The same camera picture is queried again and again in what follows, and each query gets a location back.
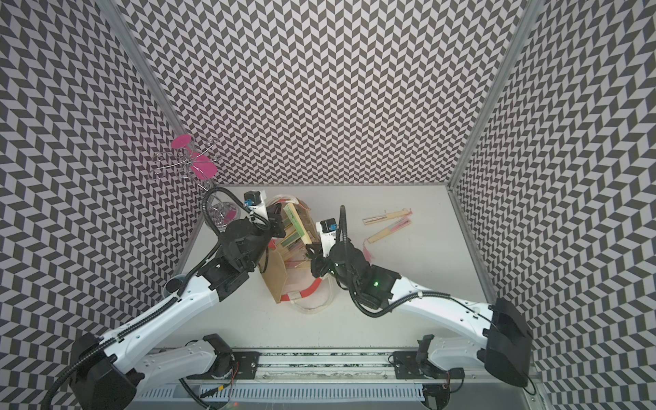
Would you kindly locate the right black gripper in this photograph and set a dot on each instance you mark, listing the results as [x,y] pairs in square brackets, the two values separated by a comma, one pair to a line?
[319,259]

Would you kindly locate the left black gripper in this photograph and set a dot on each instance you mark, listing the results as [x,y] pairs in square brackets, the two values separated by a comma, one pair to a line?
[275,219]

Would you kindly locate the burlap red tote bag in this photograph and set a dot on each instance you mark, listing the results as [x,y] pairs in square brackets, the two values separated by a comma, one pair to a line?
[289,279]

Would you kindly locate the pink tassel folding fan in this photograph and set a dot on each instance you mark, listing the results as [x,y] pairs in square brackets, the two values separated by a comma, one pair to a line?
[387,216]

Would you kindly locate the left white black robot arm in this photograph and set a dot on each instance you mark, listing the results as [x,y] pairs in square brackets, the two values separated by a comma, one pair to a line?
[110,371]

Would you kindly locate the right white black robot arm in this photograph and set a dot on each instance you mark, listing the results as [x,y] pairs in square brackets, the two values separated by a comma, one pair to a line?
[499,333]

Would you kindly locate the green folding fan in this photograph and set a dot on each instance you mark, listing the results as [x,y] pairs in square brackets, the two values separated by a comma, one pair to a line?
[300,218]

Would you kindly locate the pink blue folding fan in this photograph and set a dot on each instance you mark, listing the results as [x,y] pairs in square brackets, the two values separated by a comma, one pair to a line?
[291,244]

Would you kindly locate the blue roll of tape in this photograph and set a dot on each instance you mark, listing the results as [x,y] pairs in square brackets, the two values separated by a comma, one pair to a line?
[176,285]

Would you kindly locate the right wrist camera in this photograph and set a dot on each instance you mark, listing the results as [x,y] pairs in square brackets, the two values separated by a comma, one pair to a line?
[327,230]

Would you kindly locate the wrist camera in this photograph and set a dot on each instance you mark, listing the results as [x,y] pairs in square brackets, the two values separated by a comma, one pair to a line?
[255,202]
[327,230]

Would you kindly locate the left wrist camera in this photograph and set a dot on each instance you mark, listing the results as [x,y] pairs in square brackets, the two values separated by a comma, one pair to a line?
[255,202]

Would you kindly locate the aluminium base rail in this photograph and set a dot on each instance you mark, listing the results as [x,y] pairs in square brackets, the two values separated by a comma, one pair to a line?
[366,364]

